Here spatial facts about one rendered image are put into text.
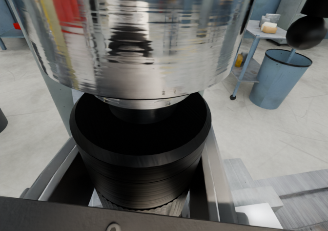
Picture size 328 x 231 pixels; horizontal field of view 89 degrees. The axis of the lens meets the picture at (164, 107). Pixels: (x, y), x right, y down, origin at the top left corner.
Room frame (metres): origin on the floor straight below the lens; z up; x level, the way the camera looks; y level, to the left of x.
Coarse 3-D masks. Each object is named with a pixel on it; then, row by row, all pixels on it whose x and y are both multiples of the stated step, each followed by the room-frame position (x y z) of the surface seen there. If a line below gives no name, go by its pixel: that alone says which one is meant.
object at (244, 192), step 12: (228, 168) 0.20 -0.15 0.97; (240, 168) 0.21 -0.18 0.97; (228, 180) 0.18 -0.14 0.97; (240, 180) 0.18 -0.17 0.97; (252, 180) 0.18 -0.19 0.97; (240, 192) 0.13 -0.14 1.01; (252, 192) 0.14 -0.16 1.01; (264, 192) 0.14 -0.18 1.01; (240, 204) 0.12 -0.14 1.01; (252, 204) 0.12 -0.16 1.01; (276, 204) 0.12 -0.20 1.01
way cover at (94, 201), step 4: (72, 92) 0.35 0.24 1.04; (76, 92) 0.35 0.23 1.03; (80, 92) 0.35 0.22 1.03; (76, 96) 0.35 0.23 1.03; (80, 96) 0.35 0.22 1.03; (76, 100) 0.34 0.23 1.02; (96, 192) 0.19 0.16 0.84; (92, 196) 0.18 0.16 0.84; (96, 196) 0.18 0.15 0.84; (92, 200) 0.17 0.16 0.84; (96, 200) 0.17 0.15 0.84; (92, 204) 0.16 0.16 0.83; (96, 204) 0.16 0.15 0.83; (100, 204) 0.16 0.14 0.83
